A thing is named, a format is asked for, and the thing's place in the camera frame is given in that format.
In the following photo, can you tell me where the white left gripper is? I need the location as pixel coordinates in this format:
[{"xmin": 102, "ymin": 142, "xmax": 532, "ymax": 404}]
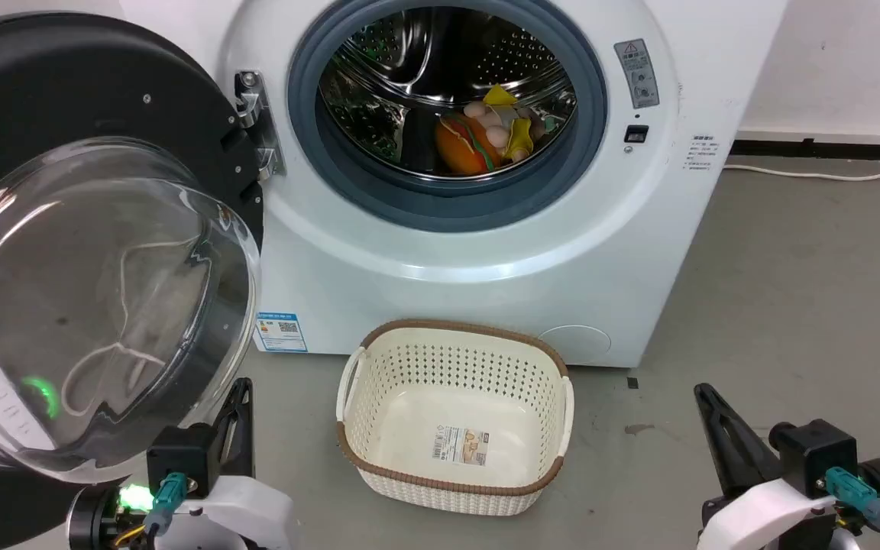
[{"xmin": 169, "ymin": 378, "xmax": 296, "ymax": 550}]

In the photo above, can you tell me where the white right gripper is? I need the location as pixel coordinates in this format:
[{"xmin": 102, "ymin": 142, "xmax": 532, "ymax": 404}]
[{"xmin": 694, "ymin": 383, "xmax": 842, "ymax": 550}]

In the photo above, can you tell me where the black round glass washer door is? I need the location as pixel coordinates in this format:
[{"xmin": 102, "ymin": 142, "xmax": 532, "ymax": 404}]
[{"xmin": 0, "ymin": 11, "xmax": 267, "ymax": 550}]

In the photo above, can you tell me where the white front-load washing machine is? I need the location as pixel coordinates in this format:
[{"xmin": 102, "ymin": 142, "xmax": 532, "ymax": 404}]
[{"xmin": 119, "ymin": 0, "xmax": 788, "ymax": 369}]

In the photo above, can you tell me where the chrome door hinge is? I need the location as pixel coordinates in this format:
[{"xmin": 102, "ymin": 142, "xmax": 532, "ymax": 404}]
[{"xmin": 235, "ymin": 70, "xmax": 286, "ymax": 180}]

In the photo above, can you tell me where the blue energy label sticker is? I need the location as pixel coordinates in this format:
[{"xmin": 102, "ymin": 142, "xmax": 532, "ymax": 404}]
[{"xmin": 255, "ymin": 312, "xmax": 309, "ymax": 353}]

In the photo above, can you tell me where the cream plastic laundry basket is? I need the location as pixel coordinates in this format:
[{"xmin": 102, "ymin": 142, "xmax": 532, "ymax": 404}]
[{"xmin": 335, "ymin": 319, "xmax": 575, "ymax": 516}]

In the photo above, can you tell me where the round white filter cover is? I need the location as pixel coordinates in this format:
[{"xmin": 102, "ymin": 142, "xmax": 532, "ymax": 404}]
[{"xmin": 538, "ymin": 325, "xmax": 613, "ymax": 366}]

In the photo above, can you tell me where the paper product label sticker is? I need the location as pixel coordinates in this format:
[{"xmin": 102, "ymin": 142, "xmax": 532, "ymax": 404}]
[{"xmin": 432, "ymin": 425, "xmax": 490, "ymax": 465}]

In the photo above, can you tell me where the black baseboard strip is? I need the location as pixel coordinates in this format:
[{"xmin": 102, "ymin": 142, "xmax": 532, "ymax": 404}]
[{"xmin": 730, "ymin": 137, "xmax": 880, "ymax": 161}]

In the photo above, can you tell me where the orange plush toy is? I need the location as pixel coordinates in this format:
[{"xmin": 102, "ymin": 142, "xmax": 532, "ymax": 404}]
[{"xmin": 434, "ymin": 115, "xmax": 503, "ymax": 177}]

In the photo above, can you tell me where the yellow and cream doll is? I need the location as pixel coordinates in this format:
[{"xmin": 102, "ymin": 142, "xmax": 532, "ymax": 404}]
[{"xmin": 463, "ymin": 86, "xmax": 557, "ymax": 163}]

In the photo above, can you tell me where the grey warning sticker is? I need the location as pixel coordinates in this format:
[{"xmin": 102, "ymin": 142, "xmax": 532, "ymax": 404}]
[{"xmin": 614, "ymin": 38, "xmax": 660, "ymax": 109}]

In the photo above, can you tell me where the stainless steel washer drum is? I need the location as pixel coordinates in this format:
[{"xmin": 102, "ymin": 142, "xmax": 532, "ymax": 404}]
[{"xmin": 318, "ymin": 6, "xmax": 578, "ymax": 181}]

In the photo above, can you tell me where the teal plug left gripper cable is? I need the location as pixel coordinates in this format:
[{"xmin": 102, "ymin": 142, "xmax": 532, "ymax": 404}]
[{"xmin": 142, "ymin": 472, "xmax": 189, "ymax": 537}]

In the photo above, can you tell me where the teal plug gripper cable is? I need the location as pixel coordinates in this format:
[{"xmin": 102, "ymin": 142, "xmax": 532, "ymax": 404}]
[
  {"xmin": 142, "ymin": 472, "xmax": 189, "ymax": 537},
  {"xmin": 826, "ymin": 467, "xmax": 880, "ymax": 550}
]

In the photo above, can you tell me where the teal plug right gripper cable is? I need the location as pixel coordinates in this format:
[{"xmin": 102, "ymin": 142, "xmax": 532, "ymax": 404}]
[{"xmin": 826, "ymin": 467, "xmax": 880, "ymax": 550}]

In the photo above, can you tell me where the white floor cable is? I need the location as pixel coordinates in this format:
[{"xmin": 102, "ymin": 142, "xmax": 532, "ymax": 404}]
[{"xmin": 723, "ymin": 163, "xmax": 880, "ymax": 183}]

